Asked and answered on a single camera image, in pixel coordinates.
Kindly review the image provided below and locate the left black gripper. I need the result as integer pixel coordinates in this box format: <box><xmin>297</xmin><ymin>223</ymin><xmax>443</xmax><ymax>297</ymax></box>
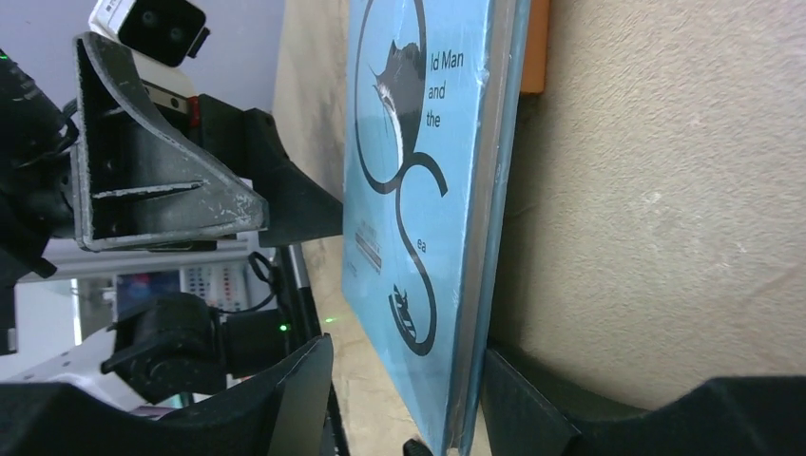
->
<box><xmin>1</xmin><ymin>31</ymin><xmax>269</xmax><ymax>352</ymax></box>

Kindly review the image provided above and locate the white orange pen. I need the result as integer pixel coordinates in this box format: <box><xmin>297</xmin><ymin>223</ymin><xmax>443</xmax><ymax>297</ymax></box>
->
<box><xmin>520</xmin><ymin>0</ymin><xmax>550</xmax><ymax>94</ymax></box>

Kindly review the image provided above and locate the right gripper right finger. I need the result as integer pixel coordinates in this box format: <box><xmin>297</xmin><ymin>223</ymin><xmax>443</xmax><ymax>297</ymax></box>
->
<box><xmin>481</xmin><ymin>349</ymin><xmax>805</xmax><ymax>455</ymax></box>

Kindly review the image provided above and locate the light blue notebook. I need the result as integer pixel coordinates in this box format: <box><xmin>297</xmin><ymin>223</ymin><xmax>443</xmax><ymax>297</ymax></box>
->
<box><xmin>341</xmin><ymin>1</ymin><xmax>530</xmax><ymax>455</ymax></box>

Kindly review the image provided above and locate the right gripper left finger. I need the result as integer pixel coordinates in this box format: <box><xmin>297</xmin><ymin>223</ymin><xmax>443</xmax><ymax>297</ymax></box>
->
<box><xmin>1</xmin><ymin>334</ymin><xmax>334</xmax><ymax>455</ymax></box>

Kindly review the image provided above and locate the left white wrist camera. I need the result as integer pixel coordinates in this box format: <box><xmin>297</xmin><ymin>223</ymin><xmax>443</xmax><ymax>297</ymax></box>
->
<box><xmin>88</xmin><ymin>0</ymin><xmax>210</xmax><ymax>115</ymax></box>

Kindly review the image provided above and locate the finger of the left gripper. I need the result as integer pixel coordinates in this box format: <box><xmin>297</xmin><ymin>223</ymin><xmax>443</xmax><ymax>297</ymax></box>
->
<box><xmin>188</xmin><ymin>95</ymin><xmax>343</xmax><ymax>247</ymax></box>

